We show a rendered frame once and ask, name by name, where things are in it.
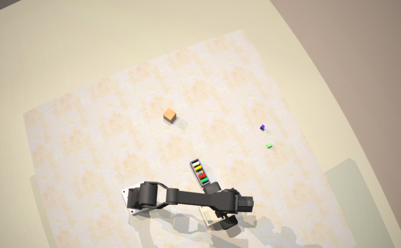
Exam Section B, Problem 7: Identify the small orange cube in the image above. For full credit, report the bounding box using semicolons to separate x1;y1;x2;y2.
163;108;176;123

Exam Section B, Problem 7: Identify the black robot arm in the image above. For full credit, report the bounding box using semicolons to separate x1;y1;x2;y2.
127;181;254;214

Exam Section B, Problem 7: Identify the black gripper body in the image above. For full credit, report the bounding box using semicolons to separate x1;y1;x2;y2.
203;182;238;230

